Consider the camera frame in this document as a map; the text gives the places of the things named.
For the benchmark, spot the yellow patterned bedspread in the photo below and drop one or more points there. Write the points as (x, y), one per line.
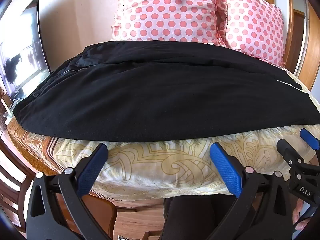
(162, 165)

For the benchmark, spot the wooden chair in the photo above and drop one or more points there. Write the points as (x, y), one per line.
(105, 212)

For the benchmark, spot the wooden headboard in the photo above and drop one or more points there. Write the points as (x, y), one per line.
(300, 42)

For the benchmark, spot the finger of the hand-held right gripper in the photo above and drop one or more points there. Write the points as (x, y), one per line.
(309, 137)
(287, 150)

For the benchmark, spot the person's right hand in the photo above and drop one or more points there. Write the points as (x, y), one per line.
(299, 220)

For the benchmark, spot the person's leg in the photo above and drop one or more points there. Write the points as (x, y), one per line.
(197, 217)

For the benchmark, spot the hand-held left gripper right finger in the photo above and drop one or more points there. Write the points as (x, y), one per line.
(226, 166)

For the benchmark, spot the pink polka dot pillow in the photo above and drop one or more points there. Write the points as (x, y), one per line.
(255, 22)
(165, 12)

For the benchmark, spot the black pants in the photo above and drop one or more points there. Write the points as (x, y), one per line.
(160, 97)

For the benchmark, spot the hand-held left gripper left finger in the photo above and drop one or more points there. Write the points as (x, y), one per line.
(91, 166)

